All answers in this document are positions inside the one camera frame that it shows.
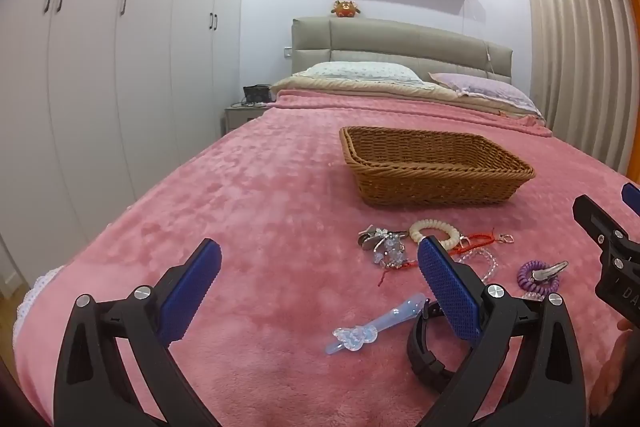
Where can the orange plush toy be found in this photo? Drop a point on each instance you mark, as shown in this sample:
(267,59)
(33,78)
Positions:
(346,8)

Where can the beige curtain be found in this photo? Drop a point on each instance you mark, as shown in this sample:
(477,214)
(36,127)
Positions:
(570,47)

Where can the beige padded headboard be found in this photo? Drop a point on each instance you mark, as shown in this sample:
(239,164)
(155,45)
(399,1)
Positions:
(400,39)

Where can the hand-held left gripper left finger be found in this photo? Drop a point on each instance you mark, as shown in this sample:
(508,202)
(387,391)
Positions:
(195,292)

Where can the silver duckbill hair clip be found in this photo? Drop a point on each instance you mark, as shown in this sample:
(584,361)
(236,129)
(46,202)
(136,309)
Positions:
(547,272)

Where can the white wardrobe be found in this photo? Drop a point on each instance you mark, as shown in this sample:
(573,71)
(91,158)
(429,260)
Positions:
(100,82)

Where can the black electronic device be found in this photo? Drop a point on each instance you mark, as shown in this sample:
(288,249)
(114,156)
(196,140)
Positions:
(256,94)

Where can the black wristwatch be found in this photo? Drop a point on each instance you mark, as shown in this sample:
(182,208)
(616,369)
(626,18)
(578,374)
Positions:
(420,357)

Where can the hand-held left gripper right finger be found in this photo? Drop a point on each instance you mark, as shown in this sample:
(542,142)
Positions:
(450,292)

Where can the brown wicker basket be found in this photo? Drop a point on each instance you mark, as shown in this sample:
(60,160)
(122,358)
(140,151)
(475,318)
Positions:
(435,177)

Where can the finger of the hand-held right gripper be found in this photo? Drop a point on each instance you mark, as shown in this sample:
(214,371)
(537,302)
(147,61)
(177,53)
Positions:
(595,219)
(632,195)

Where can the clear crystal flower hair clip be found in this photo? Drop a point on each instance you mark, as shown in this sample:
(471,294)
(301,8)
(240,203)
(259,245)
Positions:
(390,254)

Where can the silver butterfly hair clip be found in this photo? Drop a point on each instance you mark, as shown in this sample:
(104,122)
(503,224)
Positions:
(370,239)

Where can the translucent blue bow hair clip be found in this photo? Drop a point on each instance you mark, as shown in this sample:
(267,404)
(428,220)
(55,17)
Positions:
(360,337)

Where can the person's right hand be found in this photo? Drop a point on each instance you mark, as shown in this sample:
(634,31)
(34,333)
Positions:
(625,367)

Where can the grey nightstand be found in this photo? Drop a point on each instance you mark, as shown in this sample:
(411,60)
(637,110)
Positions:
(237,117)

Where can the pink fleece blanket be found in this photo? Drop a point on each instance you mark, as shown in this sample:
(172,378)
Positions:
(250,207)

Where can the lilac floral pillow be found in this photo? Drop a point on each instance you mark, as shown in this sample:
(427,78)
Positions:
(485,89)

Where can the white floral pillow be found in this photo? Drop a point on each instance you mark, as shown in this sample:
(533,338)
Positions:
(360,72)

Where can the white lace bed sheet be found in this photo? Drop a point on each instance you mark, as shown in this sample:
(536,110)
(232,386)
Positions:
(35,297)

